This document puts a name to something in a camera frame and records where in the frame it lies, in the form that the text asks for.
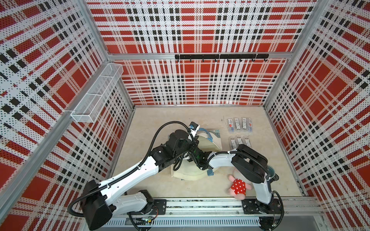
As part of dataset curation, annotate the cream canvas tote bag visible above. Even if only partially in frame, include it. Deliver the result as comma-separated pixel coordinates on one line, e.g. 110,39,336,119
171,128,222,181

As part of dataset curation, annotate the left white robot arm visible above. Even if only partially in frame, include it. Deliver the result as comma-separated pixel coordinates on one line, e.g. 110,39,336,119
67,129,198,231

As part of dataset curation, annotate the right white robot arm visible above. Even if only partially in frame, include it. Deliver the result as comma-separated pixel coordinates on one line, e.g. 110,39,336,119
188,144,283,214

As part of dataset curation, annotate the pink plush toy red dress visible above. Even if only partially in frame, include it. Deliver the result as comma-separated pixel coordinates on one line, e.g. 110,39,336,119
227,172,253,201

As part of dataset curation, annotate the teal ceramic cup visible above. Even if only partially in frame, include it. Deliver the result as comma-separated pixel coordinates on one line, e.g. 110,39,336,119
267,165,276,178

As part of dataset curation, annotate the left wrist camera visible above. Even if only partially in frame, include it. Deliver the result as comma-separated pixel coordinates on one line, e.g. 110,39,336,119
189,122,200,137

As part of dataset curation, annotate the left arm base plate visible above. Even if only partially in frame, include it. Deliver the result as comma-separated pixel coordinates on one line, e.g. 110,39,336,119
143,199,167,215

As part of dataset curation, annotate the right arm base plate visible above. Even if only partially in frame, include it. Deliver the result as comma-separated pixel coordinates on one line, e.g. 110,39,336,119
241,199,283,215

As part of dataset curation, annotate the white wire mesh basket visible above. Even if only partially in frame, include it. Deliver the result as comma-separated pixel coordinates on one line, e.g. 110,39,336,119
71,63,123,123

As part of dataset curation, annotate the black wall hook rail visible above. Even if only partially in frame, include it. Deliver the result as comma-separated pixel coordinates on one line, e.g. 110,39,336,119
174,54,269,61

